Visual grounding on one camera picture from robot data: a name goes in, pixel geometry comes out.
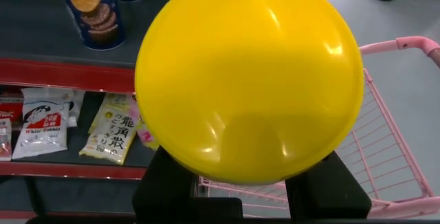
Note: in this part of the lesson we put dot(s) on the red snack pack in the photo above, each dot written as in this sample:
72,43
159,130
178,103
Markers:
10,112

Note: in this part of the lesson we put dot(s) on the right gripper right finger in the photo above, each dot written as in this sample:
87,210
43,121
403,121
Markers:
326,189

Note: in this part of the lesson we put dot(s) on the pink shopping cart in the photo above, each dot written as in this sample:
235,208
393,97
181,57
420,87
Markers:
409,42

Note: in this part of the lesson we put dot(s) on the yellow white candy pack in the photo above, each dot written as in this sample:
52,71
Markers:
111,138
110,105

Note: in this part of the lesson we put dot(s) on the small white red pack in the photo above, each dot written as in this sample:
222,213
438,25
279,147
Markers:
5,141

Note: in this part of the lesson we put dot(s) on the white candy bag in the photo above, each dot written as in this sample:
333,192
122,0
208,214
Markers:
43,128
76,109

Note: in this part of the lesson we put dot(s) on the black red shop shelf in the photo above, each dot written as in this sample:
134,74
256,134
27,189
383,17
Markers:
51,74

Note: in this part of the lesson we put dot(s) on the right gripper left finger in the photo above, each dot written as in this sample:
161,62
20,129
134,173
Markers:
165,189

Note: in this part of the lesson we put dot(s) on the pink candy pack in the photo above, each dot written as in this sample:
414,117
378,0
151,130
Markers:
146,136

